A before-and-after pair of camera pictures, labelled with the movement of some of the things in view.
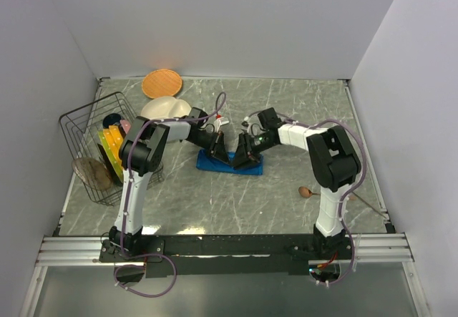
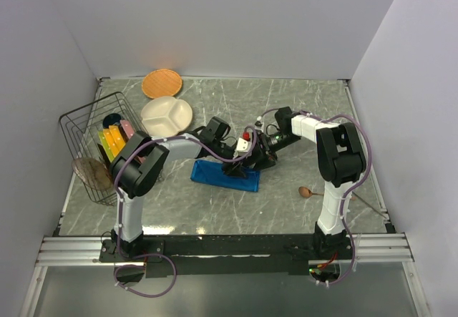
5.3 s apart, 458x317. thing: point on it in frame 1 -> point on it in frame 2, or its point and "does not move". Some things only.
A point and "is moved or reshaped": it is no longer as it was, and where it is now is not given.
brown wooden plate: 94,174 does not move
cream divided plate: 165,108 does not move
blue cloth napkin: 205,161 is moved or reshaped
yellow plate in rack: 114,140 does not move
